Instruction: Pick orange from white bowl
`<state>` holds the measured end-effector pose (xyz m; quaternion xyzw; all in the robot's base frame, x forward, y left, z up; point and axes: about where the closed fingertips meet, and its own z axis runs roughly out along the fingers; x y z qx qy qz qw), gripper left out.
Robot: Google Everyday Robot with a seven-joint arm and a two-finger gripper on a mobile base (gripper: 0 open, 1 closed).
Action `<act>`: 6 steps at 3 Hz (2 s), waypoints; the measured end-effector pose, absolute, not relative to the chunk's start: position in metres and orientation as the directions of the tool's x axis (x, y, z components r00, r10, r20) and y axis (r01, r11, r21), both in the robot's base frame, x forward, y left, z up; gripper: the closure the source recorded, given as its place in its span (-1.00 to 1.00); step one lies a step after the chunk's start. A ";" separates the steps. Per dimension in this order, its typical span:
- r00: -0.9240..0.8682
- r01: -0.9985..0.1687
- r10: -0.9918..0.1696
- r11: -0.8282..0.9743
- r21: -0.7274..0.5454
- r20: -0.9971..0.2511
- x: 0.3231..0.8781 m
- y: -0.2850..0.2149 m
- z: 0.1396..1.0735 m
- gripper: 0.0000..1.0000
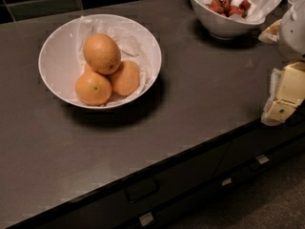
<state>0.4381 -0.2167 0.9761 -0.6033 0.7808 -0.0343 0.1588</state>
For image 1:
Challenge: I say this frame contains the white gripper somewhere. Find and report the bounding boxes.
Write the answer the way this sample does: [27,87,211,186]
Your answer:
[258,0,305,126]

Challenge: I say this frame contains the white bowl with strawberries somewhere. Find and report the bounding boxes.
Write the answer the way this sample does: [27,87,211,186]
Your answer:
[190,0,265,39]

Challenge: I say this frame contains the white paper liner in bowl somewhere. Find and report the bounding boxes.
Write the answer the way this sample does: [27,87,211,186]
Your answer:
[76,14,159,109]

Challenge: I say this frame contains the right orange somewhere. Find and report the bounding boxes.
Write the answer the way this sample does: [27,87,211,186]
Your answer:
[109,60,140,96]

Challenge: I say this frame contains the orange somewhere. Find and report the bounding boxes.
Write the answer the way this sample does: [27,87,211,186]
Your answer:
[83,33,121,74]
[109,60,140,96]
[75,72,112,106]

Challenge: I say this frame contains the top orange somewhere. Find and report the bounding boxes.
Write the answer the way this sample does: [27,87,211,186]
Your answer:
[83,33,121,74]

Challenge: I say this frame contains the white bowl with oranges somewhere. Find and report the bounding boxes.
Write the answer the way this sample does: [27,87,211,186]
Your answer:
[38,18,162,109]

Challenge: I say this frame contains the front left orange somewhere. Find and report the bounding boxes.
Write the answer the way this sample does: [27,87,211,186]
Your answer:
[75,72,112,106]

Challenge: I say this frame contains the red strawberries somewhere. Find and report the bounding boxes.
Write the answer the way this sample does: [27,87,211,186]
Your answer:
[207,0,252,18]

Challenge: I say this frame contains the right drawer front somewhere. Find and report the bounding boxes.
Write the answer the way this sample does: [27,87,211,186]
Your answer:
[214,120,305,177]

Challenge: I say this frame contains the drawer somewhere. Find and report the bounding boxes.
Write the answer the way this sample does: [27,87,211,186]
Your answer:
[119,137,304,229]
[9,144,227,229]
[214,120,305,177]

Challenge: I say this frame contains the left drawer front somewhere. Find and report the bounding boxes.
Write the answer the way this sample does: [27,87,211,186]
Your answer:
[9,144,227,229]

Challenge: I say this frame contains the lower drawer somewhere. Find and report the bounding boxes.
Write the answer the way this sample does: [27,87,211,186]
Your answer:
[119,137,304,229]

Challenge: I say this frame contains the left drawer handle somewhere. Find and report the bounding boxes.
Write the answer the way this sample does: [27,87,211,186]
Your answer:
[125,177,159,203]

